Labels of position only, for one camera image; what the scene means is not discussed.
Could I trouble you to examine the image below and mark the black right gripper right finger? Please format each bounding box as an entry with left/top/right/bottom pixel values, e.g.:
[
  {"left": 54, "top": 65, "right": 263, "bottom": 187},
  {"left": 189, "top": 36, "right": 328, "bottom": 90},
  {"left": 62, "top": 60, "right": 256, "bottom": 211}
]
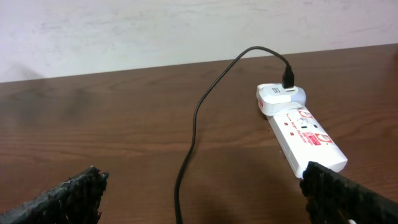
[{"left": 300, "top": 161, "right": 397, "bottom": 224}]

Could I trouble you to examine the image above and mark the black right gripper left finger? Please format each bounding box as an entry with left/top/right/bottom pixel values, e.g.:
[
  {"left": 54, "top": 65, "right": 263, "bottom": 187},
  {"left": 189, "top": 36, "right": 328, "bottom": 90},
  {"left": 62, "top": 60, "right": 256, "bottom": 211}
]
[{"left": 1, "top": 166, "right": 109, "bottom": 224}]

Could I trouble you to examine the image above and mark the black charger cable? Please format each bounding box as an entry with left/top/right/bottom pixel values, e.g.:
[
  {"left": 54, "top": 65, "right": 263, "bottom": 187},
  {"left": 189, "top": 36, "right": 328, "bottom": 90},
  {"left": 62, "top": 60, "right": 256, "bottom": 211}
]
[{"left": 174, "top": 45, "right": 295, "bottom": 224}]

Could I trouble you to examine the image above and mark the white USB charger adapter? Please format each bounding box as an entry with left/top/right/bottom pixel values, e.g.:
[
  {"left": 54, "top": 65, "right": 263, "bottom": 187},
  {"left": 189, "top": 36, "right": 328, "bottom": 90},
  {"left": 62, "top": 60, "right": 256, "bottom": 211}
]
[{"left": 256, "top": 83, "right": 307, "bottom": 116}]

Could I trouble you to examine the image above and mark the white power strip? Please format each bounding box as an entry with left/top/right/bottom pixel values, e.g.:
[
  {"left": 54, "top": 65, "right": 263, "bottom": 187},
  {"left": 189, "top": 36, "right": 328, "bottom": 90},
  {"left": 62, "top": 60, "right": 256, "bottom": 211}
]
[{"left": 267, "top": 107, "right": 348, "bottom": 179}]

